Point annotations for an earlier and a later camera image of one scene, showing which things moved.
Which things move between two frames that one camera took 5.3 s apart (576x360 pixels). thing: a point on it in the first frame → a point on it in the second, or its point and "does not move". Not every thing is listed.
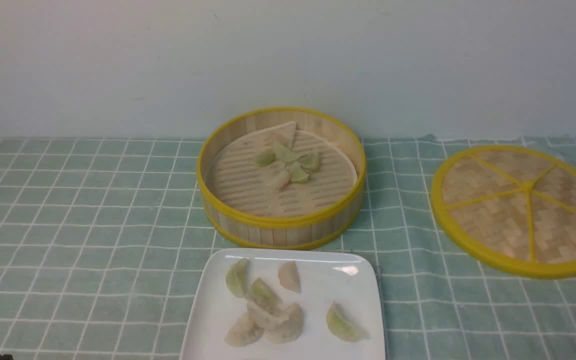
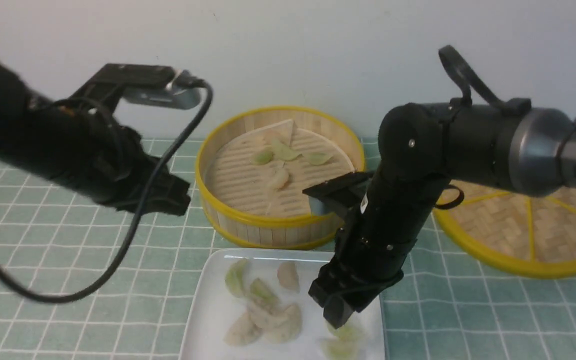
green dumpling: [298, 174] → [341, 343]
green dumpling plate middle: [262, 293] does not move
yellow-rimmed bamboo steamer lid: [521, 212] does not move
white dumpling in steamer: [279, 177] does not move
